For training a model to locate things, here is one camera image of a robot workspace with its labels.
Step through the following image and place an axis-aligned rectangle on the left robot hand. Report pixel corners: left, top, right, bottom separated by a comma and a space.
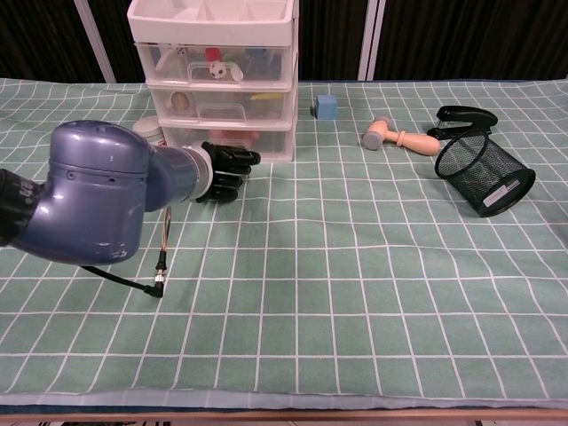
194, 140, 262, 205

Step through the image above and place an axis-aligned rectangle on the clear drawer with wooden disc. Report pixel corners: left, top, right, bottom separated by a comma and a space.
149, 87, 292, 123

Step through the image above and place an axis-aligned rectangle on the clear drawer with toys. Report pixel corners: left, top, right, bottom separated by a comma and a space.
135, 43, 293, 85

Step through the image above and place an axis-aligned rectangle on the small wooden mallet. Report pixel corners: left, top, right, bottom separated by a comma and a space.
363, 116, 442, 157

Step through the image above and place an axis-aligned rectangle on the small white labelled jar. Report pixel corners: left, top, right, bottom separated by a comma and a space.
132, 115, 168, 146

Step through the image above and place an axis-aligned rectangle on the blue cube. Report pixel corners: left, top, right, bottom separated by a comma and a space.
310, 94, 337, 120

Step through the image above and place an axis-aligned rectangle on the green checkered tablecloth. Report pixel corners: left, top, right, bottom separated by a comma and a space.
0, 78, 568, 407

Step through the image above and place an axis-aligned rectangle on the black stapler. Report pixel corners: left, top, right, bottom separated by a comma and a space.
427, 105, 498, 139

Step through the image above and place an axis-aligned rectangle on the black mesh pen holder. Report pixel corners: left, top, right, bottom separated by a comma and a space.
434, 131, 536, 218

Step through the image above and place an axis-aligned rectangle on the black curtain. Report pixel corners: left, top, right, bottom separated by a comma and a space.
0, 0, 568, 83

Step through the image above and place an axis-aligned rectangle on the black arm cable with connector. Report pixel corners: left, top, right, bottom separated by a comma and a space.
79, 206, 174, 299

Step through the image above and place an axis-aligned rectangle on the white plastic drawer organizer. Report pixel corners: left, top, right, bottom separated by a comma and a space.
126, 0, 299, 162

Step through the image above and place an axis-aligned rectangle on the white frame post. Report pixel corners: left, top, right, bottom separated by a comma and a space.
357, 0, 386, 82
73, 0, 117, 83

